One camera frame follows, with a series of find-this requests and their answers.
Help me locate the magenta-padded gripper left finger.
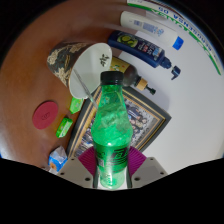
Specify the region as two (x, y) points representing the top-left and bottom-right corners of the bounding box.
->
(57, 145), (100, 190)

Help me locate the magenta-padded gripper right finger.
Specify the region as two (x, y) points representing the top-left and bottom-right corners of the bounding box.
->
(125, 145), (168, 190)

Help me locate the green plastic drink bottle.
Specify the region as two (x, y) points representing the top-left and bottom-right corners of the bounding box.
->
(91, 70), (134, 190)

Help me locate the blue tissue pack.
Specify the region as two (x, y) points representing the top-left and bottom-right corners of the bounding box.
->
(48, 145), (69, 173)

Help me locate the small green packet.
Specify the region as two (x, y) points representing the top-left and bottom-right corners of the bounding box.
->
(55, 116), (74, 139)
(69, 96), (85, 115)

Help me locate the framed group picture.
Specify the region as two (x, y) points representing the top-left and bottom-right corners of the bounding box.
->
(65, 85), (172, 159)

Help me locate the flat round red coaster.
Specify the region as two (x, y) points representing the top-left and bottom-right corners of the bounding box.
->
(32, 100), (60, 130)

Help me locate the dark pump bottle yellow label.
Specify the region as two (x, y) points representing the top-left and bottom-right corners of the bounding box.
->
(109, 56), (157, 96)

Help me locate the patterned ceramic mug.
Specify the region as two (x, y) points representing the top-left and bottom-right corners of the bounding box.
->
(46, 40), (114, 100)

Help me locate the dark blue pump bottle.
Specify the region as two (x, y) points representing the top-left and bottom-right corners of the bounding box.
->
(107, 30), (182, 81)

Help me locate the white bottle with blue cap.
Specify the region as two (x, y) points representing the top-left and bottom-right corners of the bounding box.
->
(120, 10), (185, 51)

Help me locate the tall green and white box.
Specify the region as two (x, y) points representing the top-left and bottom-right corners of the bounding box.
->
(126, 0), (223, 76)

